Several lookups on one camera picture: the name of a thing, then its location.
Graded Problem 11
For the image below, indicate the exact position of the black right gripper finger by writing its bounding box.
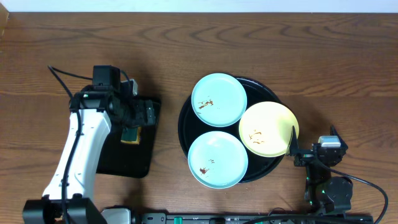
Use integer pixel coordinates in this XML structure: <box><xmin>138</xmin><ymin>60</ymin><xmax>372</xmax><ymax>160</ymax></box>
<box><xmin>330</xmin><ymin>125</ymin><xmax>346</xmax><ymax>145</ymax></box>
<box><xmin>285</xmin><ymin>126</ymin><xmax>299</xmax><ymax>156</ymax></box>

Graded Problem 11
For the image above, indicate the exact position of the yellow green sponge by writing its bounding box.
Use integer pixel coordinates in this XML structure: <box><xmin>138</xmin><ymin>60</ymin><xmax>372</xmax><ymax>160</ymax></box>
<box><xmin>121</xmin><ymin>127</ymin><xmax>142</xmax><ymax>145</ymax></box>

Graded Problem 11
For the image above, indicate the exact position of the yellow plate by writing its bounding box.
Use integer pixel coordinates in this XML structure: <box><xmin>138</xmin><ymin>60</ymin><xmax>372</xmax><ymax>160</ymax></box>
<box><xmin>239</xmin><ymin>101</ymin><xmax>299</xmax><ymax>157</ymax></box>

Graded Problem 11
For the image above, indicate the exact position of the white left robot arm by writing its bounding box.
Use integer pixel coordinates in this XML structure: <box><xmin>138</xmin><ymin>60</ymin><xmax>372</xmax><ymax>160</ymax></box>
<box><xmin>22</xmin><ymin>65</ymin><xmax>161</xmax><ymax>223</ymax></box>

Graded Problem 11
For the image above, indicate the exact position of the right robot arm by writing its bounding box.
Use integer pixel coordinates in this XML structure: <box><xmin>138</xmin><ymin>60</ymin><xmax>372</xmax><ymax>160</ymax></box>
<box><xmin>286</xmin><ymin>126</ymin><xmax>353</xmax><ymax>215</ymax></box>

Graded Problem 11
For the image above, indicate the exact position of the black rectangular tray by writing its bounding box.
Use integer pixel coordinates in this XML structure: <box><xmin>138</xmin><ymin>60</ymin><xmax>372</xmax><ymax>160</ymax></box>
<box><xmin>96</xmin><ymin>96</ymin><xmax>161</xmax><ymax>178</ymax></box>

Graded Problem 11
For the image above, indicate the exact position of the black round tray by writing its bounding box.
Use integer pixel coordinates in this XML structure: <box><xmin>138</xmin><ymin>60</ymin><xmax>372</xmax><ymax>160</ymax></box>
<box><xmin>178</xmin><ymin>77</ymin><xmax>283</xmax><ymax>183</ymax></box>

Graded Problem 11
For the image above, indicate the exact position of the lower light blue plate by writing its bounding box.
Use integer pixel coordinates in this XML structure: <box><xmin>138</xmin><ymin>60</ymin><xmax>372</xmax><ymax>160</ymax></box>
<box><xmin>187</xmin><ymin>131</ymin><xmax>248</xmax><ymax>189</ymax></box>

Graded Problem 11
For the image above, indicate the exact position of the light blue plate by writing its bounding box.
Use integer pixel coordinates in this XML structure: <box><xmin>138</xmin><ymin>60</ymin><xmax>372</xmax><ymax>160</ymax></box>
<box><xmin>191</xmin><ymin>73</ymin><xmax>248</xmax><ymax>128</ymax></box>
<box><xmin>187</xmin><ymin>131</ymin><xmax>248</xmax><ymax>189</ymax></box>

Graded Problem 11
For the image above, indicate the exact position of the upper light blue plate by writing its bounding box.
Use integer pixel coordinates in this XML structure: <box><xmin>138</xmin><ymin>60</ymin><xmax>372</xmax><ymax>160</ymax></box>
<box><xmin>191</xmin><ymin>73</ymin><xmax>248</xmax><ymax>128</ymax></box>

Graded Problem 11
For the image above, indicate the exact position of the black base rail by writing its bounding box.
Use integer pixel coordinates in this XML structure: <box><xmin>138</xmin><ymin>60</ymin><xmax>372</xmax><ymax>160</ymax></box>
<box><xmin>131</xmin><ymin>213</ymin><xmax>373</xmax><ymax>224</ymax></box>

